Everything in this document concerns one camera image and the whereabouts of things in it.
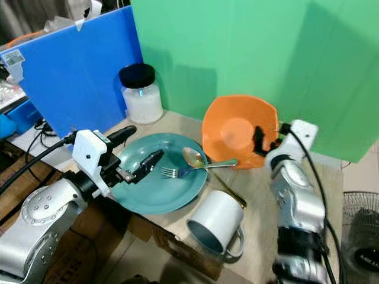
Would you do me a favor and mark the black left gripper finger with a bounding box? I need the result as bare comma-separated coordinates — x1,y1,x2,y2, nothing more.
107,125,138,147
134,149,165,182

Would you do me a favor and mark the plain cardboard box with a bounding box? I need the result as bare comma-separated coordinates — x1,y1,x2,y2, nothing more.
62,204,226,284

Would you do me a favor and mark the white mug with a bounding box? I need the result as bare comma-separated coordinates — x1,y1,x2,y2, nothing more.
186,189,247,262

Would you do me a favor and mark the black floor fan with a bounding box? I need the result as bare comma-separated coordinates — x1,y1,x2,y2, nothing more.
340,191,379,280

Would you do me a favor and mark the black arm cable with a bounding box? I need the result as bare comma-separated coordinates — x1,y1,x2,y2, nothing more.
0,133,79,195
280,122,343,256

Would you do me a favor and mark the silver fork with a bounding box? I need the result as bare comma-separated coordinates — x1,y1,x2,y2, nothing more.
160,159,240,180

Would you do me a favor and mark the white barcode label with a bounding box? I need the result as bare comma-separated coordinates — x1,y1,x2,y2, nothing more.
3,49,24,66

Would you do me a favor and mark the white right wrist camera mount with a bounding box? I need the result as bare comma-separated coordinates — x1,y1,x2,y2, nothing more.
283,119,319,158

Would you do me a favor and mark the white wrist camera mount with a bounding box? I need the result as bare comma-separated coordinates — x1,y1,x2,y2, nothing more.
283,119,319,158
72,130,117,199

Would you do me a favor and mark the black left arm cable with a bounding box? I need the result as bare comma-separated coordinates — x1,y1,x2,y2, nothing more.
0,133,79,195

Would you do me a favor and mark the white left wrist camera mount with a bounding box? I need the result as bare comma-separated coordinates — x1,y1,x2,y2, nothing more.
72,130,117,199

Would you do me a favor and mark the grey curtain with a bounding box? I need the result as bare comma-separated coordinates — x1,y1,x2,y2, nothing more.
0,0,95,42

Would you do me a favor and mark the blue plastic board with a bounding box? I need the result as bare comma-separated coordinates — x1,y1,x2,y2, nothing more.
0,14,144,140

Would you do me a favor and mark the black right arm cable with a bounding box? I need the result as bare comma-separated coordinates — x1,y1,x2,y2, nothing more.
280,122,343,256

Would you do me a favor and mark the orange square plate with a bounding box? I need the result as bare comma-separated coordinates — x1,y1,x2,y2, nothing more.
201,95,280,171

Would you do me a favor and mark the clear jar with black lid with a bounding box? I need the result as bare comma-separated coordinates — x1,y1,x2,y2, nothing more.
118,63,164,125

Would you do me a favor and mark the orange cable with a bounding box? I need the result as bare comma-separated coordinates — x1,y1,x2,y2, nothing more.
5,30,46,49

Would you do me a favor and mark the black desk cable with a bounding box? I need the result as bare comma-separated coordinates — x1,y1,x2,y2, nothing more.
30,118,63,149

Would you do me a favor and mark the teal plate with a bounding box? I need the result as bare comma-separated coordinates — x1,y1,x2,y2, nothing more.
111,133,208,215

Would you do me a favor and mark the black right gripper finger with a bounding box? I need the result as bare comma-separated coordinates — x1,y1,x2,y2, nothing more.
253,125,269,157

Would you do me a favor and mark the blue device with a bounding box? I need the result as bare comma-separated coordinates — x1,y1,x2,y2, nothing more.
0,98,38,140

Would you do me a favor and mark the green screen board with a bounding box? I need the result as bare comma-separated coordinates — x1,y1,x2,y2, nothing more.
130,0,379,164

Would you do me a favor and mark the gold spoon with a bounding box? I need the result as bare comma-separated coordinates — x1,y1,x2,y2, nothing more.
182,146,248,210

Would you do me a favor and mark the clear plastic bag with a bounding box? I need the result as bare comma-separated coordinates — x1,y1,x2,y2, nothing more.
44,15,86,35

